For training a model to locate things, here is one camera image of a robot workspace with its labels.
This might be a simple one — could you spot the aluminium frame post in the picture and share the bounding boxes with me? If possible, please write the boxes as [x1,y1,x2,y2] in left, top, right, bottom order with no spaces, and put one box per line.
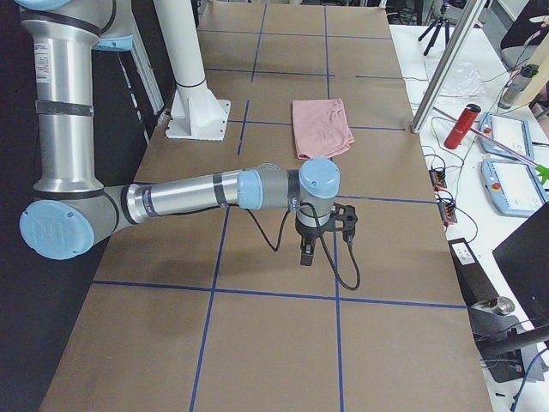
[410,0,486,134]

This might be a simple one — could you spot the pink Snoopy t-shirt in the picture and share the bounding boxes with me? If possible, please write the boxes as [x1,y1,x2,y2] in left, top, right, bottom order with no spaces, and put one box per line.
[292,98,355,160]

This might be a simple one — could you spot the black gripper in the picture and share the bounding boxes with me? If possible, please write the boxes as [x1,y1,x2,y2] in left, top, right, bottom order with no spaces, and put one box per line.
[295,214,334,267]

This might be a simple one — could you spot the near teach pendant tablet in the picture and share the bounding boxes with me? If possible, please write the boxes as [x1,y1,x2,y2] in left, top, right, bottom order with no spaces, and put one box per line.
[480,160,548,218]

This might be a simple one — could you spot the black camera tripod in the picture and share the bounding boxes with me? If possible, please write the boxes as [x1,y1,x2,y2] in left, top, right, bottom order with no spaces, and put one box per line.
[418,1,450,57]

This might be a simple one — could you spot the red cylindrical bottle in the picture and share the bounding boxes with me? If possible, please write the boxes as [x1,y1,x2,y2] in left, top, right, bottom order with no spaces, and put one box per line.
[443,103,481,150]

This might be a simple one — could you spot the black flat device box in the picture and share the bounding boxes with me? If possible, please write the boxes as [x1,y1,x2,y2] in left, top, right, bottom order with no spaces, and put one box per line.
[448,238,498,306]

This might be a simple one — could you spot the black monitor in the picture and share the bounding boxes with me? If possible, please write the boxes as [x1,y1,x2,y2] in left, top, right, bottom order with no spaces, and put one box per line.
[492,204,548,325]

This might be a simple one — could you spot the grey water bottle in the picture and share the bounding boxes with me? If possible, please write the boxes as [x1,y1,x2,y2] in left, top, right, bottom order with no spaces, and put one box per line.
[498,64,540,109]

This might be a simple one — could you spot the long grabber stick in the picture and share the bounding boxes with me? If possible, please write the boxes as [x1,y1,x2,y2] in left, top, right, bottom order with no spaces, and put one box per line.
[469,128,548,185]

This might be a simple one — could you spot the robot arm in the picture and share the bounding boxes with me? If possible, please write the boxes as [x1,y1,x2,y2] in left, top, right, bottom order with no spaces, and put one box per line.
[18,1,343,266]

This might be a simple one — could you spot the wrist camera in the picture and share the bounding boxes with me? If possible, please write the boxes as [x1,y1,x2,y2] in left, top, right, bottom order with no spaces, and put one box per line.
[331,203,359,245]

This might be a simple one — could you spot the teach pendant tablet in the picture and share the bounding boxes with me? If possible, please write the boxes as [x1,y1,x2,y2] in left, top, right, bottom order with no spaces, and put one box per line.
[480,160,548,218]
[479,112,534,160]

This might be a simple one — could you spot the clear plastic bag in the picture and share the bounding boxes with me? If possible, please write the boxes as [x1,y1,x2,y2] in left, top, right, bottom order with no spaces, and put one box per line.
[440,61,487,98]

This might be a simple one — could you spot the far teach pendant tablet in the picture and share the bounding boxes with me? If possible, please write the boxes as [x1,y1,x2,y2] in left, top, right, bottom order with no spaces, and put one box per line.
[479,112,534,160]

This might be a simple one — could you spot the orange black connector box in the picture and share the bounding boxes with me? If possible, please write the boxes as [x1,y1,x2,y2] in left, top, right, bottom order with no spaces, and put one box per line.
[429,168,447,191]

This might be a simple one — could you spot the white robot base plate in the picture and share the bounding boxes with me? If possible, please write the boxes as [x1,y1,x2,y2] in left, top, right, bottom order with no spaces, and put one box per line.
[154,0,231,141]

